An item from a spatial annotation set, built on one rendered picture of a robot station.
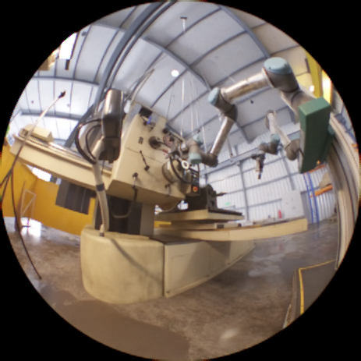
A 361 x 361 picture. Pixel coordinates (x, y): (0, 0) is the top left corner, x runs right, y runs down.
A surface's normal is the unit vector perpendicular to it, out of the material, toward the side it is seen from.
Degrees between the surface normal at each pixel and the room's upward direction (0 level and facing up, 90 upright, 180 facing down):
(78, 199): 90
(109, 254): 90
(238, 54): 169
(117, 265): 90
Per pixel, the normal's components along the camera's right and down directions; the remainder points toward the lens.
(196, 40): -0.17, 0.85
